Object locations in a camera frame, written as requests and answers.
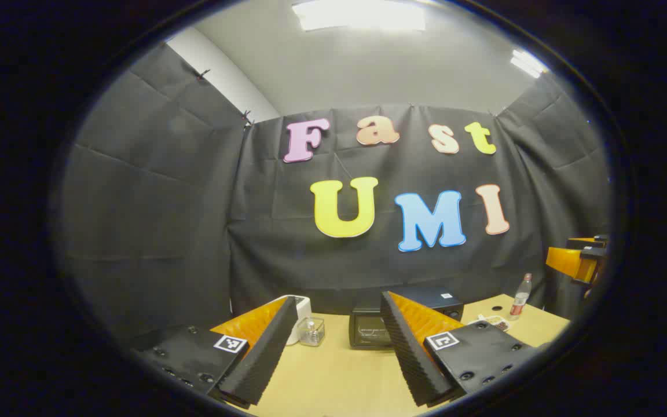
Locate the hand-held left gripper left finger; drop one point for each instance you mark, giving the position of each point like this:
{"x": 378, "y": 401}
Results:
{"x": 264, "y": 353}

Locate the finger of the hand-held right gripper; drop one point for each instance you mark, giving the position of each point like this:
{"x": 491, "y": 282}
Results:
{"x": 568, "y": 262}
{"x": 582, "y": 241}

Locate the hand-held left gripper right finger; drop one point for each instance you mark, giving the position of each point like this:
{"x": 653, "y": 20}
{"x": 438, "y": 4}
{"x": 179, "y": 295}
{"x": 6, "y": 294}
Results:
{"x": 409, "y": 353}

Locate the black electric oven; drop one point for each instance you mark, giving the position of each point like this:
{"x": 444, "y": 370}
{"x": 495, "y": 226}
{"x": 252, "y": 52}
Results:
{"x": 368, "y": 330}

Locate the clear bottle with red label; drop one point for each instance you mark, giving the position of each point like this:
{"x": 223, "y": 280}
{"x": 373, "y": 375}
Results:
{"x": 520, "y": 298}

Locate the white toaster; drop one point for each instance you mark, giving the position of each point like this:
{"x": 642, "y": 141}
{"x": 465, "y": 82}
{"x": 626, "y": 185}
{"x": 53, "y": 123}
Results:
{"x": 303, "y": 307}

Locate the white divided dish of beans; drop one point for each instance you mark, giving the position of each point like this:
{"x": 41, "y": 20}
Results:
{"x": 493, "y": 322}

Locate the small ceiling light panel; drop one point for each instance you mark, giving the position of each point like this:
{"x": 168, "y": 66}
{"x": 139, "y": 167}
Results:
{"x": 527, "y": 62}

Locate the large ceiling light panel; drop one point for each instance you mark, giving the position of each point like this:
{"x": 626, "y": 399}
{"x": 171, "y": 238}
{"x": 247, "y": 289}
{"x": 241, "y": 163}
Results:
{"x": 362, "y": 14}

